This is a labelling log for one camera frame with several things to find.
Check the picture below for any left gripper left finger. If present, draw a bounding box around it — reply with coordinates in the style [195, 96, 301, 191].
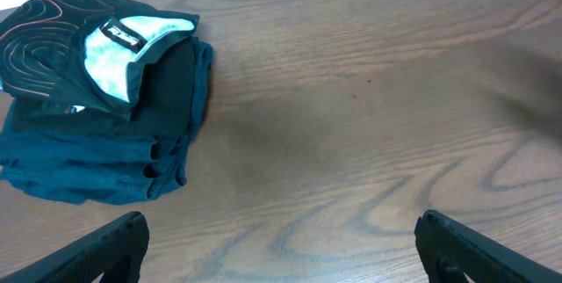
[1, 211, 149, 283]

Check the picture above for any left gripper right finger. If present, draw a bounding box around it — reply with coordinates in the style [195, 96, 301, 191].
[414, 210, 561, 283]

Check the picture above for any black jersey with orange contour lines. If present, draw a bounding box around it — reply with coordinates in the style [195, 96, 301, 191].
[1, 0, 199, 119]

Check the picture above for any folded dark navy clothes stack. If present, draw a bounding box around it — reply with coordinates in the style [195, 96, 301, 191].
[1, 38, 213, 205]

